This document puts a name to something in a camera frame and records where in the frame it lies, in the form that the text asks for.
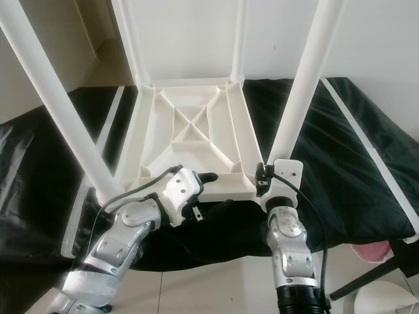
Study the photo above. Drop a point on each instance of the black metal table frame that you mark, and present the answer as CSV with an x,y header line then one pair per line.
x,y
380,275

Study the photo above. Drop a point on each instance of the black table cover sheet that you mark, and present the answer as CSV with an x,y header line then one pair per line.
x,y
353,176

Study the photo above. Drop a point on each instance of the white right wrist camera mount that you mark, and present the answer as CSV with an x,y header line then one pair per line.
x,y
285,173

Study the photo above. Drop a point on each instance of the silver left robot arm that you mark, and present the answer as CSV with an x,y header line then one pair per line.
x,y
114,248

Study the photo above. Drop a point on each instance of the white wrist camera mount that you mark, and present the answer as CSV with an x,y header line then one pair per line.
x,y
285,173
180,190

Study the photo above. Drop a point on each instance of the white tape strip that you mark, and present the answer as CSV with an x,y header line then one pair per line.
x,y
366,137
114,118

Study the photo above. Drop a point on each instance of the pink plastic object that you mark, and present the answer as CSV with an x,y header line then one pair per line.
x,y
373,252

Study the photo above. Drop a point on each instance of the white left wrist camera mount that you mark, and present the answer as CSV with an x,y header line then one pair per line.
x,y
180,190

